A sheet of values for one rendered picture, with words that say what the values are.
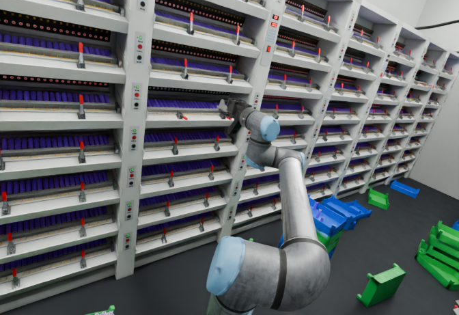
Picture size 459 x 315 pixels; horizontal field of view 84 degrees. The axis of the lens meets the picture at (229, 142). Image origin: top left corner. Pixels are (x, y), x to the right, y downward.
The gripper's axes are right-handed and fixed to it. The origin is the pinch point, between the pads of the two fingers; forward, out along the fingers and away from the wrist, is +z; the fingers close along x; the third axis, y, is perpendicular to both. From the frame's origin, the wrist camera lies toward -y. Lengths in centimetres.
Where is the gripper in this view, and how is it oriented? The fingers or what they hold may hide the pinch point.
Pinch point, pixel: (221, 108)
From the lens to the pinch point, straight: 127.0
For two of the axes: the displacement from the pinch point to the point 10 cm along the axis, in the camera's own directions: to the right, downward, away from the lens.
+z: -5.5, -3.9, 7.4
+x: -8.1, 0.5, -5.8
